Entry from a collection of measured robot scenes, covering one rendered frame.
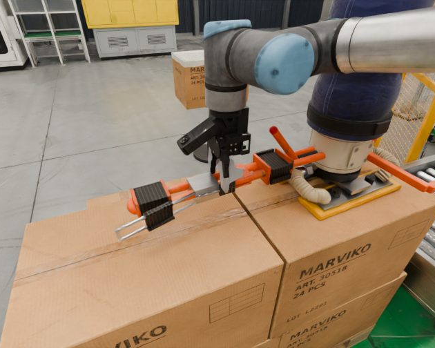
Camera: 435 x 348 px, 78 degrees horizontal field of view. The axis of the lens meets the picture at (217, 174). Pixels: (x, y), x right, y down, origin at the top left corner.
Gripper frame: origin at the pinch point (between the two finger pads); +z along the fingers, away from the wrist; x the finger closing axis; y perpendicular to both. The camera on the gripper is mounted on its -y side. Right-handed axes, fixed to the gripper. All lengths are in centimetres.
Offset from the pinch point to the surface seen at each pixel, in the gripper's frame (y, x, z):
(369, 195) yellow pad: 46.3, -11.5, 11.0
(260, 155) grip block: 15.9, 4.7, -1.5
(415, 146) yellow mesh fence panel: 157, 39, 43
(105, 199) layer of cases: -34, 76, 53
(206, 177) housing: -2.4, 1.2, -1.0
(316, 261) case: 19.5, -21.2, 17.7
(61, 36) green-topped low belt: -81, 717, 47
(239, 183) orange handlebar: 5.5, -2.4, 0.7
